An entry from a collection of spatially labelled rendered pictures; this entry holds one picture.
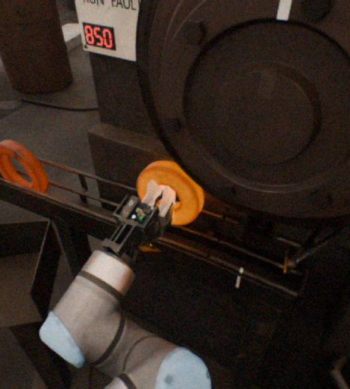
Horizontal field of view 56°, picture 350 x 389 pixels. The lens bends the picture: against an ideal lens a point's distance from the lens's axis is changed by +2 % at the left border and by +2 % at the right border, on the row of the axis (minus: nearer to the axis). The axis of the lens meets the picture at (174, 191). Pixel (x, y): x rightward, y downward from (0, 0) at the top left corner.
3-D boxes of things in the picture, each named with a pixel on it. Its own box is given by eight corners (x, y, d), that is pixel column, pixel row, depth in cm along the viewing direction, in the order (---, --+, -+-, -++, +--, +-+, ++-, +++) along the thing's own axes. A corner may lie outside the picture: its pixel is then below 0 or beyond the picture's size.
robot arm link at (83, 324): (74, 362, 58) (26, 334, 55) (115, 296, 64) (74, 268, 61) (91, 378, 50) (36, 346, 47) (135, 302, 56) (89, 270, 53)
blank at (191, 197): (139, 154, 73) (130, 162, 70) (202, 166, 66) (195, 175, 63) (149, 208, 82) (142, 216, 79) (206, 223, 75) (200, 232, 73)
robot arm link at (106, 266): (128, 302, 60) (88, 280, 64) (142, 279, 62) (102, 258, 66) (115, 286, 53) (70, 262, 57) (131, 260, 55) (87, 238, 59)
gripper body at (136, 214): (161, 203, 60) (126, 258, 55) (168, 226, 67) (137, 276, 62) (127, 190, 63) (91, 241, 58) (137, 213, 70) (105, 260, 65)
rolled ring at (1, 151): (-19, 143, 98) (-9, 138, 100) (13, 194, 108) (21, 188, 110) (18, 145, 88) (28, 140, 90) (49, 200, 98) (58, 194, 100)
